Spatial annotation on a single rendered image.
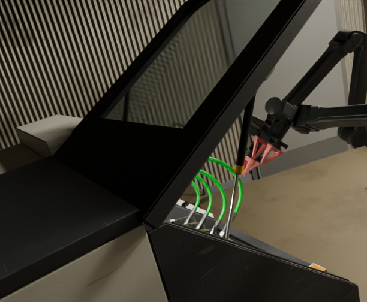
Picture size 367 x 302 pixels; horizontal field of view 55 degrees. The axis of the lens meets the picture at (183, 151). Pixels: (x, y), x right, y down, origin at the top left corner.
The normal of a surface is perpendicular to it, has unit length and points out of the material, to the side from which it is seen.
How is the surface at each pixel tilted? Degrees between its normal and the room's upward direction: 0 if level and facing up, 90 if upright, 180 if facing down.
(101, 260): 90
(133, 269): 90
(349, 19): 90
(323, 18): 90
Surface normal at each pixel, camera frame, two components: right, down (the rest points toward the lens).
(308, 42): 0.19, 0.25
